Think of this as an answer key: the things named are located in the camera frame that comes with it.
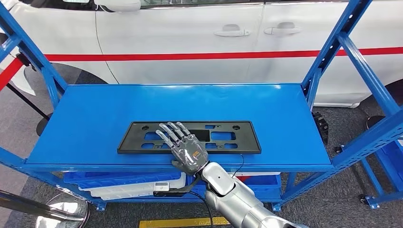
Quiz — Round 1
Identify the white plastic bin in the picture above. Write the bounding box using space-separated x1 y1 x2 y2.
231 171 281 177
78 172 187 201

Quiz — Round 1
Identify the red barrier belt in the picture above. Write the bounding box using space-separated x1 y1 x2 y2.
0 58 24 92

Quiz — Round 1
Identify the thin black wire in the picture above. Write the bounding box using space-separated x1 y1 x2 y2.
231 153 246 179

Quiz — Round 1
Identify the white car with red stripe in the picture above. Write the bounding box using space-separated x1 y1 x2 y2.
0 0 403 109

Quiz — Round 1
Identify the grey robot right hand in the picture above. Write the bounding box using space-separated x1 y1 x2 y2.
154 121 211 177

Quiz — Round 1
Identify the black plastic plate bracket part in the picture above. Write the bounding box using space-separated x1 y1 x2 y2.
117 121 262 155

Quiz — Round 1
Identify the chrome stanchion post with base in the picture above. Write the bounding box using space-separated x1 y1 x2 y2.
0 189 90 228

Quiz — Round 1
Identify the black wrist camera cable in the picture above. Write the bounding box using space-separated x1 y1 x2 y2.
188 190 215 228

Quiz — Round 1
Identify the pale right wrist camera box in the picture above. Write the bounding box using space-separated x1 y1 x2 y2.
153 181 171 198

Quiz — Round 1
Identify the yellow floor tape square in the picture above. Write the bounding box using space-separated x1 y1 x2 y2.
138 216 230 228

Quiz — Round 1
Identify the blue plastic bin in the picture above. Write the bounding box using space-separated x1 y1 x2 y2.
63 171 182 190
189 174 282 199

